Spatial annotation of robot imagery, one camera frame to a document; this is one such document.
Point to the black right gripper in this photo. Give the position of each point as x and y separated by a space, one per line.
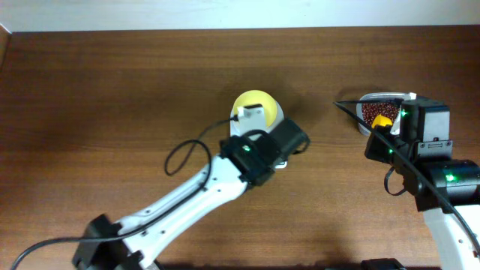
373 148

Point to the yellow measuring scoop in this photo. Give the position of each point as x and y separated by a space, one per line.
382 121

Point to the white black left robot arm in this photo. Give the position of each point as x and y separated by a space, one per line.
247 159

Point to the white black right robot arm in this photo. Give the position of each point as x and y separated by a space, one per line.
446 190

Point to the yellow plastic bowl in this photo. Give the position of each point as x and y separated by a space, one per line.
257 100

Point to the red adzuki beans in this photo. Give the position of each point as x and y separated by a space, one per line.
371 110

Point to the clear plastic bean container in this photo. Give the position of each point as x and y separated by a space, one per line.
380 96

